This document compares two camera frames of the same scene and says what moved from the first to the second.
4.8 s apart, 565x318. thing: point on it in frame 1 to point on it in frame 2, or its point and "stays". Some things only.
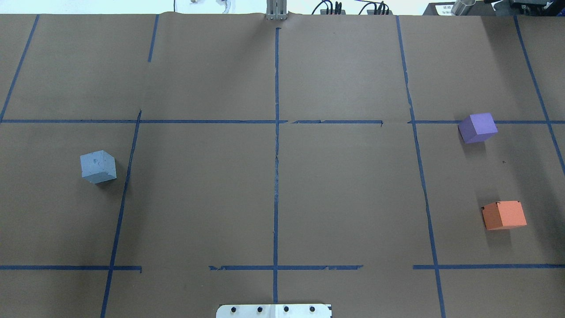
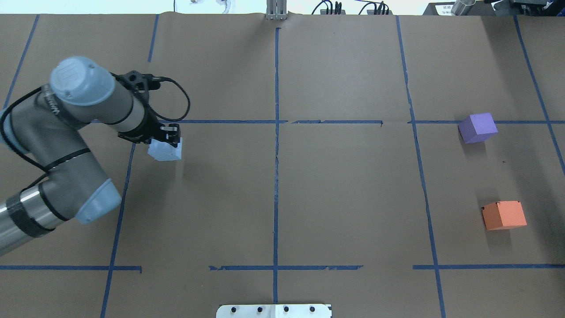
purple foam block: x=476 y=127 stays
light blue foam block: x=98 y=167 to x=163 y=151
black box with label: x=439 y=9 stays
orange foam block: x=503 y=214 stays
